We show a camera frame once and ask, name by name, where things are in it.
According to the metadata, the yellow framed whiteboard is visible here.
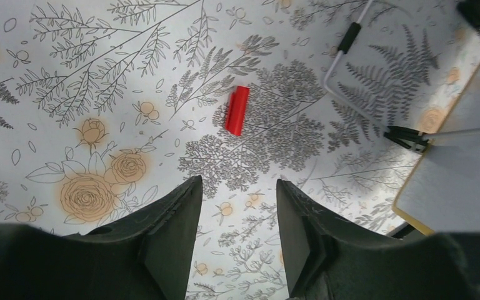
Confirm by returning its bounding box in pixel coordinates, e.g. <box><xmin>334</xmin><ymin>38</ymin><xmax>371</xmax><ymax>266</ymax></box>
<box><xmin>392</xmin><ymin>65</ymin><xmax>480</xmax><ymax>234</ymax></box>

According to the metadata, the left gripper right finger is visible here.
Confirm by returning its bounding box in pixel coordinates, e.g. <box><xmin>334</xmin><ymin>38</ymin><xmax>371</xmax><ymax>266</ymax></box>
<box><xmin>276</xmin><ymin>179</ymin><xmax>480</xmax><ymax>299</ymax></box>

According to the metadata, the floral tablecloth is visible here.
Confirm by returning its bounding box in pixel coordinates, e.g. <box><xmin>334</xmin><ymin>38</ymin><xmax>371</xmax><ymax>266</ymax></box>
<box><xmin>0</xmin><ymin>0</ymin><xmax>480</xmax><ymax>300</ymax></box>

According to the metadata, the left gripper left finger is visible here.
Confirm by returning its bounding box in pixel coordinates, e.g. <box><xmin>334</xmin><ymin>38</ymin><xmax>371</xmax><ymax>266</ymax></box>
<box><xmin>0</xmin><ymin>176</ymin><xmax>203</xmax><ymax>299</ymax></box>

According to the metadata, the wire whiteboard stand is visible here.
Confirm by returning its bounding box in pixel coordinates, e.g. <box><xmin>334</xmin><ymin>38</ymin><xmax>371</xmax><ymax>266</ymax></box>
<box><xmin>322</xmin><ymin>0</ymin><xmax>480</xmax><ymax>154</ymax></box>

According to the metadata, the red marker cap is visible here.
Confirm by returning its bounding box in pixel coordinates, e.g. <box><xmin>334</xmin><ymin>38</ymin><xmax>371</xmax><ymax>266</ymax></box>
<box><xmin>224</xmin><ymin>86</ymin><xmax>250</xmax><ymax>136</ymax></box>

